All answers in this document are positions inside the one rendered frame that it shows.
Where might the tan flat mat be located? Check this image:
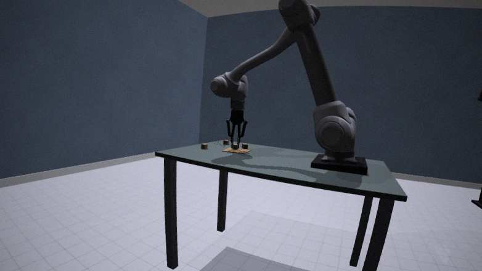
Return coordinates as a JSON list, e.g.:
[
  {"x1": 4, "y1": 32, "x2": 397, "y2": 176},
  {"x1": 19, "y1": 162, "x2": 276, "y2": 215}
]
[{"x1": 222, "y1": 147, "x2": 251, "y2": 154}]

